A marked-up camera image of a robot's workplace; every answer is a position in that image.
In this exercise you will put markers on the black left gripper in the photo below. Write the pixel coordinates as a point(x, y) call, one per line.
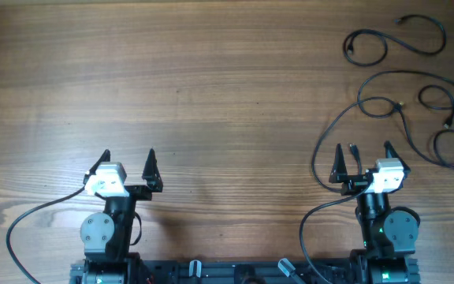
point(149, 175)

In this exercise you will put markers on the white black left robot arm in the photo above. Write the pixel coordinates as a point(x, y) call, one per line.
point(107, 236)

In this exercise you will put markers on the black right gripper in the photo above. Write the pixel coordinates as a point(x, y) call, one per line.
point(354, 182)

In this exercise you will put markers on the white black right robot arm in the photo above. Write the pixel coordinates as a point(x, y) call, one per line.
point(389, 233)

